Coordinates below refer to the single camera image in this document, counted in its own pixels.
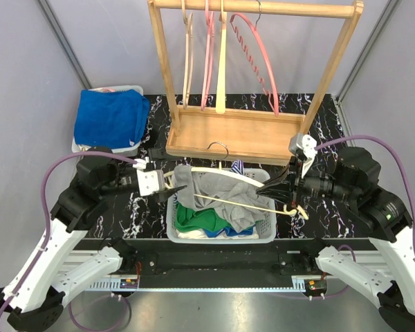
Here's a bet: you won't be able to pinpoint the grey plastic laundry basket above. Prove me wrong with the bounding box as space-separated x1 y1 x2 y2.
166 168 277 244

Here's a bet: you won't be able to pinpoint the white crumpled garments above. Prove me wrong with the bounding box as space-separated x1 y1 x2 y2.
176 229 250 240

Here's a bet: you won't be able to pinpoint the empty beige hanger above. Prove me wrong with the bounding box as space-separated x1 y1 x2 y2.
181 0 194 109

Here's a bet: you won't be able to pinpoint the cream hanger with grey top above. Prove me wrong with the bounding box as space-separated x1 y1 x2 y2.
165 141 310 221

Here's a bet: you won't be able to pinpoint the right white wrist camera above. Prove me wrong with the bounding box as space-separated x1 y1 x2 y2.
288 133 317 178

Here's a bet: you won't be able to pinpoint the green tank top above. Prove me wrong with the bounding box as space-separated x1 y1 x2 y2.
174 203 230 232

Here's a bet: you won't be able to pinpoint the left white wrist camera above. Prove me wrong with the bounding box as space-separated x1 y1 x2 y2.
133 158 166 196

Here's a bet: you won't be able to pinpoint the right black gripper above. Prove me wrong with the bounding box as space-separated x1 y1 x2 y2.
257 154 357 206

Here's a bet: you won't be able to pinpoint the grey tank top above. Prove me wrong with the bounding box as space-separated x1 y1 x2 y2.
174 165 269 232

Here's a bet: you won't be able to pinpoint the cream wooden hanger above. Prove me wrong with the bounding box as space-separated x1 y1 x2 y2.
215 0 227 114

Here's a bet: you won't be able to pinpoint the black marble pattern mat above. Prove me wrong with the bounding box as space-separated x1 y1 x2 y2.
86 93 364 239

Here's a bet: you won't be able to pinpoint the blue folded cloth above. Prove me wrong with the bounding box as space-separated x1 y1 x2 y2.
73 89 151 149

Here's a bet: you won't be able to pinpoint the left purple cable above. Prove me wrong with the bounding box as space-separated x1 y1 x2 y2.
0 151 146 332

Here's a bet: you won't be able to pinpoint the pink hanger with green top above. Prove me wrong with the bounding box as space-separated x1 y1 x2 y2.
229 0 280 117

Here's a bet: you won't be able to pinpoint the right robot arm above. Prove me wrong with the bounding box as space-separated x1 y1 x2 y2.
257 147 415 331

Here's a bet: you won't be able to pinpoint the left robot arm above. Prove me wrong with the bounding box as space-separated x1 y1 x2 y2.
0 147 180 331

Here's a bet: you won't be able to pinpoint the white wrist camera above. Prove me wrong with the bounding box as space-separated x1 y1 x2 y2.
133 158 166 196
288 133 317 178

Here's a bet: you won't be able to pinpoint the wooden clothes rack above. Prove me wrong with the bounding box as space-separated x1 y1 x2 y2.
147 1 364 165

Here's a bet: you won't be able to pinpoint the blue white striped tank top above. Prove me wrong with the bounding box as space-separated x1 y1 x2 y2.
230 160 244 175

